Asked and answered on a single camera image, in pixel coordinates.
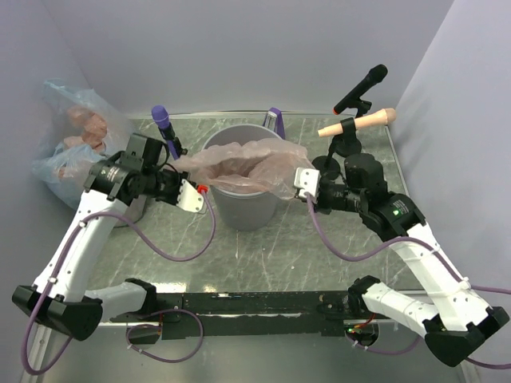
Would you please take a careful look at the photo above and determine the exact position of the aluminium frame rail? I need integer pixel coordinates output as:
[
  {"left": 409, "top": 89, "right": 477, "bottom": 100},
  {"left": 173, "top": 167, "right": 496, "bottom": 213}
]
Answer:
[{"left": 27, "top": 325, "right": 51, "bottom": 369}]

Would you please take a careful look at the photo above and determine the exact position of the black microphone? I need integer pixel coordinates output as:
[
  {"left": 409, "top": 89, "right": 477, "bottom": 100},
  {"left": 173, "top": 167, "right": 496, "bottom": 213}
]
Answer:
[{"left": 333, "top": 64, "right": 388, "bottom": 117}]

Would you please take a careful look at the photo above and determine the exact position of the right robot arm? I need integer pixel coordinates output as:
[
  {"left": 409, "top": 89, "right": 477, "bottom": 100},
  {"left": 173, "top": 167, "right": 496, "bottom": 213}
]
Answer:
[{"left": 307, "top": 153, "right": 509, "bottom": 367}]

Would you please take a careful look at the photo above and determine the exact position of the purple microphone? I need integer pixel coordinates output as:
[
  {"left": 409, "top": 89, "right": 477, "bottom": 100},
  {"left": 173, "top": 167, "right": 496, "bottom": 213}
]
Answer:
[{"left": 151, "top": 105, "right": 177, "bottom": 155}]

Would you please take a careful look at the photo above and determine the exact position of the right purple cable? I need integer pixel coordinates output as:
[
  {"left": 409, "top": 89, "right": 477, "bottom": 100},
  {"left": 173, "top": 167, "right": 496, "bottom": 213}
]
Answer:
[{"left": 305, "top": 193, "right": 511, "bottom": 370}]

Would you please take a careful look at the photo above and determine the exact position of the black microphone stand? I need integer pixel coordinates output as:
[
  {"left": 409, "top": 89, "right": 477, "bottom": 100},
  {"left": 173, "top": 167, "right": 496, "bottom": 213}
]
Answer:
[{"left": 335, "top": 97, "right": 372, "bottom": 157}]

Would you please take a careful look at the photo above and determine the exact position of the pink plastic trash bag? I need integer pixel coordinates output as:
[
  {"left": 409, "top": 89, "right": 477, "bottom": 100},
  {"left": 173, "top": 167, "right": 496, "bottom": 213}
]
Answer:
[{"left": 172, "top": 138, "right": 312, "bottom": 199}]

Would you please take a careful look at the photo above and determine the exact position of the beige microphone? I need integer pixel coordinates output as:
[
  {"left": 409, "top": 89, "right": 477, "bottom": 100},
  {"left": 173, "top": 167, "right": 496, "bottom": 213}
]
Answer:
[{"left": 318, "top": 108, "right": 397, "bottom": 137}]

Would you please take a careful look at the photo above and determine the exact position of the blue bag of pink bags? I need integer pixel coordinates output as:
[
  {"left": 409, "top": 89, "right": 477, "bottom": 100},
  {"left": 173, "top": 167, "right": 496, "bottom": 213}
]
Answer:
[{"left": 32, "top": 79, "right": 138, "bottom": 210}]

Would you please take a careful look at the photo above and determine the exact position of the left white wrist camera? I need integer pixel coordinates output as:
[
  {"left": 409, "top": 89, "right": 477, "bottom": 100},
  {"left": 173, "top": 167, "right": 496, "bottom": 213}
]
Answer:
[{"left": 176, "top": 180, "right": 207, "bottom": 214}]

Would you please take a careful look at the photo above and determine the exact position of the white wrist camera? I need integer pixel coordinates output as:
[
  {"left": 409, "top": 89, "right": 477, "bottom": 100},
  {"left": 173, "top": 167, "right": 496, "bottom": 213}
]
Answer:
[
  {"left": 176, "top": 180, "right": 207, "bottom": 214},
  {"left": 293, "top": 168, "right": 321, "bottom": 201}
]

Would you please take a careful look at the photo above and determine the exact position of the grey plastic trash bin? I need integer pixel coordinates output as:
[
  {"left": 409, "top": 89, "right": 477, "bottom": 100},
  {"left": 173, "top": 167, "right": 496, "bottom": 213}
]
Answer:
[{"left": 203, "top": 124, "right": 279, "bottom": 231}]

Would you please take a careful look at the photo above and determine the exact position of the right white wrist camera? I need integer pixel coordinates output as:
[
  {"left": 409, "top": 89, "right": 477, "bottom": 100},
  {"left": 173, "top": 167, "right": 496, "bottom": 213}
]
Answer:
[{"left": 293, "top": 168, "right": 321, "bottom": 201}]

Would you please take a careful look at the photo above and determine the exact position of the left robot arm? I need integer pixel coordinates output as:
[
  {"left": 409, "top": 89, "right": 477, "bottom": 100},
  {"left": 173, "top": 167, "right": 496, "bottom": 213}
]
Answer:
[{"left": 12, "top": 133, "right": 186, "bottom": 341}]

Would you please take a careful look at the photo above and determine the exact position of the purple metronome box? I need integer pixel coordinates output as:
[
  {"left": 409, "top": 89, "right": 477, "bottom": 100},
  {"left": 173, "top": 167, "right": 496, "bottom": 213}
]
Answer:
[{"left": 263, "top": 107, "right": 286, "bottom": 140}]

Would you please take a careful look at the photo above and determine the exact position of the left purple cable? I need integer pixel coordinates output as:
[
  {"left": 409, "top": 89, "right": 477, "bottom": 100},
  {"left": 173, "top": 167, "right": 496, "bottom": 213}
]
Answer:
[{"left": 20, "top": 189, "right": 217, "bottom": 376}]

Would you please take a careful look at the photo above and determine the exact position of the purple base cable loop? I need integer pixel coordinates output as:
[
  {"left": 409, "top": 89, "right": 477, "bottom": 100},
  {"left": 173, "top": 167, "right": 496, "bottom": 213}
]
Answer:
[{"left": 125, "top": 309, "right": 204, "bottom": 363}]

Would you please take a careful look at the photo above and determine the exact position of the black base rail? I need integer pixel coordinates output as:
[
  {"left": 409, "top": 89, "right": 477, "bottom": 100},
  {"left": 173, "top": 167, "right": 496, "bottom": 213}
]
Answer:
[{"left": 112, "top": 290, "right": 371, "bottom": 340}]

